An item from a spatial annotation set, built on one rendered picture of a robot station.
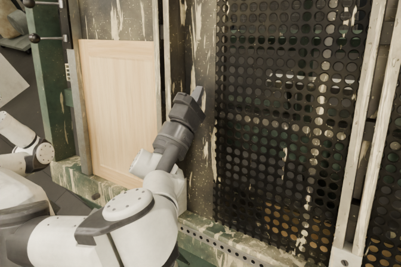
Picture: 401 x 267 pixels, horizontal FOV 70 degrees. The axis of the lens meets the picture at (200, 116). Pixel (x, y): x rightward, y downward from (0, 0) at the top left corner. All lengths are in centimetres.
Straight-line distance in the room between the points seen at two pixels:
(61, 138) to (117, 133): 44
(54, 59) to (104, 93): 38
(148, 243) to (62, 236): 14
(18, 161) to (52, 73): 47
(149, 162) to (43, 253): 27
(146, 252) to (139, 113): 63
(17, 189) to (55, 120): 73
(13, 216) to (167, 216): 30
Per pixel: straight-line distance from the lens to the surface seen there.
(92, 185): 132
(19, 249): 62
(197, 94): 78
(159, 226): 47
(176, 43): 83
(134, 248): 46
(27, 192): 78
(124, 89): 105
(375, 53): 62
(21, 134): 117
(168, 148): 67
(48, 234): 56
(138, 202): 44
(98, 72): 114
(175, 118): 73
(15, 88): 491
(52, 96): 145
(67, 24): 121
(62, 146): 152
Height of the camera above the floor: 175
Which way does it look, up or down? 41 degrees down
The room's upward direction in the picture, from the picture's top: 23 degrees counter-clockwise
